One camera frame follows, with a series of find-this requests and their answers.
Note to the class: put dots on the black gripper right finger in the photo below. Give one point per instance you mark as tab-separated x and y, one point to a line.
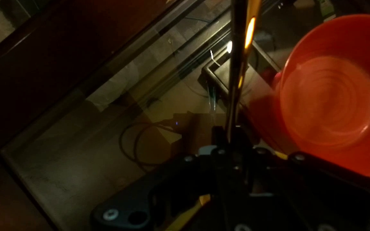
302	192

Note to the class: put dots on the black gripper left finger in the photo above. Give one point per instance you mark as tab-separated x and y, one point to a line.
157	199

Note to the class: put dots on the pink-red plastic bowl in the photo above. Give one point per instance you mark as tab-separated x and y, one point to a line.
323	93

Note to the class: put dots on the dark wooden glass-top desk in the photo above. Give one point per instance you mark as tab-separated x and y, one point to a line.
96	93

